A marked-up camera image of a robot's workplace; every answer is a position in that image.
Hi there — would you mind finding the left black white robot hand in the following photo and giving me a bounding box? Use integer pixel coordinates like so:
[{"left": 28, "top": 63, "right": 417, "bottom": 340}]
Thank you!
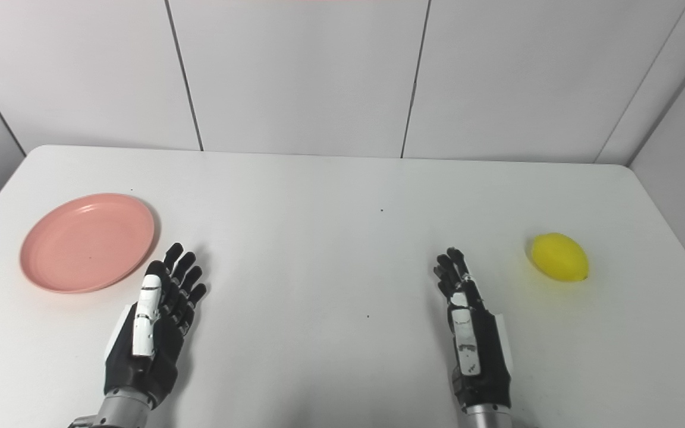
[{"left": 103, "top": 243, "right": 208, "bottom": 411}]

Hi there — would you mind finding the yellow lemon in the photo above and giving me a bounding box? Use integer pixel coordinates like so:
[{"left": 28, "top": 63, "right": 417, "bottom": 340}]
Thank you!
[{"left": 527, "top": 232, "right": 590, "bottom": 282}]

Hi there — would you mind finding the pink round plate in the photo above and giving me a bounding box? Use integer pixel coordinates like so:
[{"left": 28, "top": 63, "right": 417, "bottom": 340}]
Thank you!
[{"left": 20, "top": 193, "right": 156, "bottom": 294}]

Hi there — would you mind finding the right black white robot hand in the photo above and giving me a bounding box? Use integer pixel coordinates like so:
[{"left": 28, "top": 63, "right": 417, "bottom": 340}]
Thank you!
[{"left": 433, "top": 247, "right": 513, "bottom": 413}]

